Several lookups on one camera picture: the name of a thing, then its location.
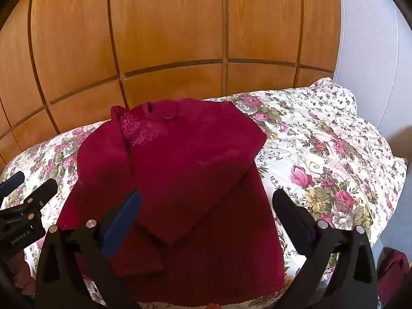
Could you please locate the floral quilt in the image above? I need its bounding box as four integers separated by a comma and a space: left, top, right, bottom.
0, 77, 408, 309

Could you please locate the red embroidered garment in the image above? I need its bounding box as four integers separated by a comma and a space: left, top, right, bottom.
56, 97, 287, 306

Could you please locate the dark red cloth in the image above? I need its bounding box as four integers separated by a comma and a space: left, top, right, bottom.
376, 248, 411, 306

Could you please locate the wooden wardrobe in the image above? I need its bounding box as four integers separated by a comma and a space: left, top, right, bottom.
0, 0, 342, 168

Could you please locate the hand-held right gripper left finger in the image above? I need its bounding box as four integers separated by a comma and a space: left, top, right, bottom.
35, 190, 142, 309

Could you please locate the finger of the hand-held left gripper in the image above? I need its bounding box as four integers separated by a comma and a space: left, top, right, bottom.
0, 171, 25, 197
0, 178, 59, 220

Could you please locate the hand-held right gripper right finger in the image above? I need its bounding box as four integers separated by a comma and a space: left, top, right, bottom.
272, 188, 378, 309

